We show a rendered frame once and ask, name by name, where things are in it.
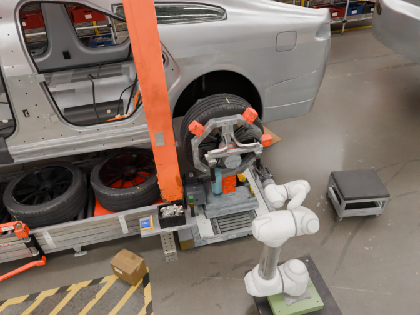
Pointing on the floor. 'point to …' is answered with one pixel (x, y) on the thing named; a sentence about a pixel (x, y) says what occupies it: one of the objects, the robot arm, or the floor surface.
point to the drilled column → (169, 247)
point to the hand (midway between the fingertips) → (257, 164)
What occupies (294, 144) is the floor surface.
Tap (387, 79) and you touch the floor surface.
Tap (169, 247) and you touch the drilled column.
